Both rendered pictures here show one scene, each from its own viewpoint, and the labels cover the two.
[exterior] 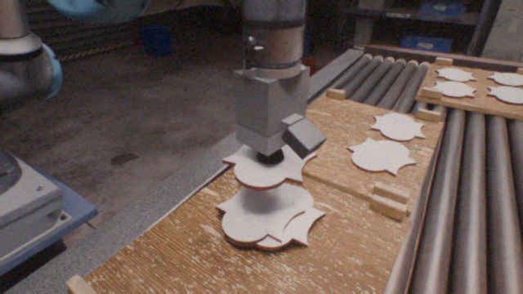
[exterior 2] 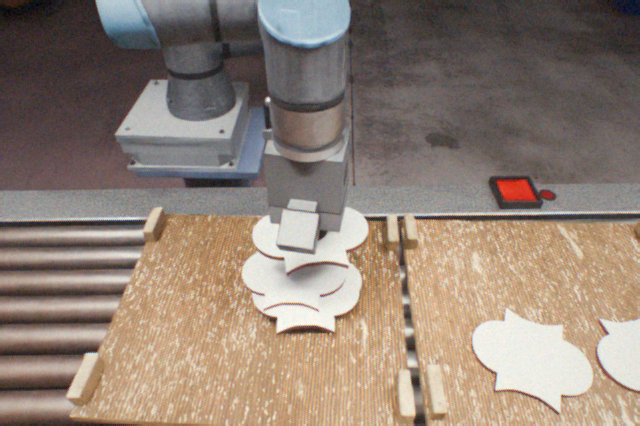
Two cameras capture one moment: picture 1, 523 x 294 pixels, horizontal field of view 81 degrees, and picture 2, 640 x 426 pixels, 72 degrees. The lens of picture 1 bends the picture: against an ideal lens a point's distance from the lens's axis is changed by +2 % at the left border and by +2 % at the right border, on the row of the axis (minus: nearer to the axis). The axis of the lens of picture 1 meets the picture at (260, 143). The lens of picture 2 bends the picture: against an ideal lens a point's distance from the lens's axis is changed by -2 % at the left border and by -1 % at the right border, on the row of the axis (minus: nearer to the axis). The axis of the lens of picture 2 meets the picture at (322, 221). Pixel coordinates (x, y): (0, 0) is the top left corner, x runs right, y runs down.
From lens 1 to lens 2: 0.43 m
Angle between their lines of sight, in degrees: 46
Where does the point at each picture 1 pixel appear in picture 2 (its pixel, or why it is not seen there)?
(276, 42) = (276, 117)
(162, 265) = (204, 247)
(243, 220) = (268, 267)
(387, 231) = (369, 411)
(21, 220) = (199, 147)
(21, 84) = not seen: hidden behind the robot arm
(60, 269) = (179, 198)
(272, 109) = (273, 180)
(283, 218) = (292, 296)
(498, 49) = not seen: outside the picture
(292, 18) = (289, 100)
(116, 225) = (232, 196)
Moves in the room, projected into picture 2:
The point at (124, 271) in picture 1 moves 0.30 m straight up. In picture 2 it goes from (188, 230) to (134, 57)
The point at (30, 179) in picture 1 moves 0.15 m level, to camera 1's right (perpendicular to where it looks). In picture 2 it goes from (227, 119) to (260, 155)
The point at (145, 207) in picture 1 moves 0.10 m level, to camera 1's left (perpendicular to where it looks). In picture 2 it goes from (262, 198) to (239, 170)
